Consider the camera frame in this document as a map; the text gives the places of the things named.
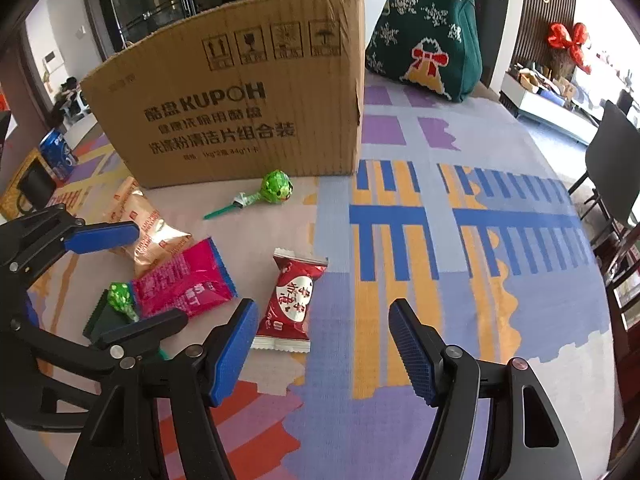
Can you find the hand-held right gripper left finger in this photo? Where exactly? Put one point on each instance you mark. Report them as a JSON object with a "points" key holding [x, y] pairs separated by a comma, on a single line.
{"points": [[232, 355]]}

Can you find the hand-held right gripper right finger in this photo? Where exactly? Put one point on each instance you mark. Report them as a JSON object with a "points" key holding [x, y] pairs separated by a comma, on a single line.
{"points": [[412, 350]]}

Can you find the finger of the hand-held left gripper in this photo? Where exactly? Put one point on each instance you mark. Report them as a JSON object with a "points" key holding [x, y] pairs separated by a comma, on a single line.
{"points": [[100, 238], [150, 325]]}

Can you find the small green lollipop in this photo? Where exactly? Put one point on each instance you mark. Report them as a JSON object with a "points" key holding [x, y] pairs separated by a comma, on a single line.
{"points": [[119, 296]]}

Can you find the dark green snack packet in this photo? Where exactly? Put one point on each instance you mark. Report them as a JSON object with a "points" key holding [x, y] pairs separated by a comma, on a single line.
{"points": [[102, 325]]}

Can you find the gold snack packet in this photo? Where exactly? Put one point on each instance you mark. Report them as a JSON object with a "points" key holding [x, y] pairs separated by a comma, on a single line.
{"points": [[145, 220]]}

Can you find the pink snack packet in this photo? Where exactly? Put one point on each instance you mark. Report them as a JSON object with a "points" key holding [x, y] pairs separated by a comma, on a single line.
{"points": [[185, 280]]}

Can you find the red candy packet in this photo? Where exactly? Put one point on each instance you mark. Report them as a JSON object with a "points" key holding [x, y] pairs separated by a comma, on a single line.
{"points": [[290, 305]]}

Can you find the brown cardboard box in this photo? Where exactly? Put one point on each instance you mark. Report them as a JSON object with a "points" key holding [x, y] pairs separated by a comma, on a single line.
{"points": [[225, 110]]}

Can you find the colourful patterned tablecloth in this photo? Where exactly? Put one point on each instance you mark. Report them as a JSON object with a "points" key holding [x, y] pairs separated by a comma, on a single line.
{"points": [[400, 270]]}

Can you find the black mug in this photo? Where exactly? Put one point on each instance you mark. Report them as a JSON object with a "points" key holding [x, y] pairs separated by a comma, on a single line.
{"points": [[37, 185]]}

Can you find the blue soda can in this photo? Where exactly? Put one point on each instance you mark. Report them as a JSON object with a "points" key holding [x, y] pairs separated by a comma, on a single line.
{"points": [[55, 152]]}

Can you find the yellow wooden box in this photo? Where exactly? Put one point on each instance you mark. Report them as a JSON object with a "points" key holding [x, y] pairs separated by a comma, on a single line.
{"points": [[10, 200]]}

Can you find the white stool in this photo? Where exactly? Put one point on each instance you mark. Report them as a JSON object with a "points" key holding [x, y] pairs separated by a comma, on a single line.
{"points": [[77, 107]]}

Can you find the black and white plush toy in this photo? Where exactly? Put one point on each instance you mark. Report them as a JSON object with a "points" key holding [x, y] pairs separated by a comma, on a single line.
{"points": [[70, 87]]}

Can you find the large green lollipop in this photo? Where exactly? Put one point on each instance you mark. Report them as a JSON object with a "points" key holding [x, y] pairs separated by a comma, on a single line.
{"points": [[276, 187]]}

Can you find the brown wooden chair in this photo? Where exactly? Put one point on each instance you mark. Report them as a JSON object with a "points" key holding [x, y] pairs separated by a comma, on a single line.
{"points": [[625, 265]]}

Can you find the black framed glass sliding door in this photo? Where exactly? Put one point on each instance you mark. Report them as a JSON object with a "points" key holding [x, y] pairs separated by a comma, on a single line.
{"points": [[150, 0]]}

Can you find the white low cabinet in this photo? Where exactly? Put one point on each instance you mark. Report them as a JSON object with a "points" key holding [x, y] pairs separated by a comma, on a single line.
{"points": [[545, 110]]}

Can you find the dark grey dining chair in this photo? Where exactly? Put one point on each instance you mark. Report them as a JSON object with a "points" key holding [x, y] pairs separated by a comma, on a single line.
{"points": [[615, 160]]}

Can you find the green knitted snowflake bag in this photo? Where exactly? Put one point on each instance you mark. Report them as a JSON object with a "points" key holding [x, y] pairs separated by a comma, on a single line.
{"points": [[465, 70]]}

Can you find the red foil balloon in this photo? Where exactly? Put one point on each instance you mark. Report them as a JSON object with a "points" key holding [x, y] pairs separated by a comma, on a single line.
{"points": [[560, 35]]}

